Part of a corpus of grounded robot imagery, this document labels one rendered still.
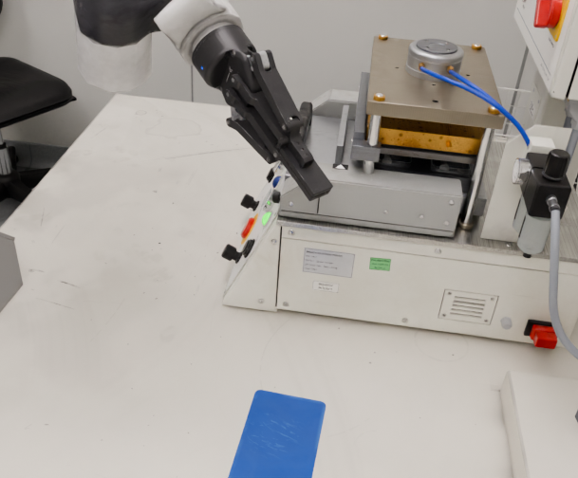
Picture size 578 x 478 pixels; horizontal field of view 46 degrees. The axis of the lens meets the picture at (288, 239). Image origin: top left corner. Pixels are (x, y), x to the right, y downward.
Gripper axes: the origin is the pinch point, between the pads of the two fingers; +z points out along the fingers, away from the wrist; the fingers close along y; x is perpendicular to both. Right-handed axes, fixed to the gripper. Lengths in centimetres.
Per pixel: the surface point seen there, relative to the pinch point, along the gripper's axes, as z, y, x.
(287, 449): 24.4, 24.1, 9.8
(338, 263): 6.0, 21.2, -11.2
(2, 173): -121, 167, -11
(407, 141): -1.2, 5.7, -21.9
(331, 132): -14.5, 20.7, -24.8
